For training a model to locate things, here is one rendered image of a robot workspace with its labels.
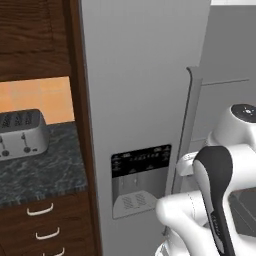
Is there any white drawer handle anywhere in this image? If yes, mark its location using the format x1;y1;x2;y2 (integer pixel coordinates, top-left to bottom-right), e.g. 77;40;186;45
35;226;61;241
26;202;55;217
42;246;66;256

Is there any plain grey fridge door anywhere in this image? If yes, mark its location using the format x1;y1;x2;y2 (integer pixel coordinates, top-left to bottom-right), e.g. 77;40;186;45
187;4;256;238

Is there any dark wood drawer front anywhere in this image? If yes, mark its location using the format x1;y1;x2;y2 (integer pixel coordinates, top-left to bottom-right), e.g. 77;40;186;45
0;190;96;226
0;243;101;256
0;220;99;250

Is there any grey fridge door handle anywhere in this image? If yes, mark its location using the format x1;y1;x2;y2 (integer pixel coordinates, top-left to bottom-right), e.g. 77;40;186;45
165;66;204;236

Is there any grey fridge door with dispenser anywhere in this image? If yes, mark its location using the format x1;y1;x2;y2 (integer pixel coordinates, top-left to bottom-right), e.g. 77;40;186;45
79;0;212;256

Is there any silver four-slot toaster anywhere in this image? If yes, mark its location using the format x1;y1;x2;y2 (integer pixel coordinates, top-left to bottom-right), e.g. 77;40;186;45
0;108;51;162

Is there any dark wood side panel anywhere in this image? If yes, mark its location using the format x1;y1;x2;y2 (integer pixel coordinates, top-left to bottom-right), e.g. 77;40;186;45
62;0;104;256

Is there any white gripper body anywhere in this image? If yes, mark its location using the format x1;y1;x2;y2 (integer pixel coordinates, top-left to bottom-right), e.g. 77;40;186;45
175;151;201;177

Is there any dark wood cupboard door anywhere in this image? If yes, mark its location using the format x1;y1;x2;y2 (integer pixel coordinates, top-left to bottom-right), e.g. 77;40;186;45
0;0;72;82

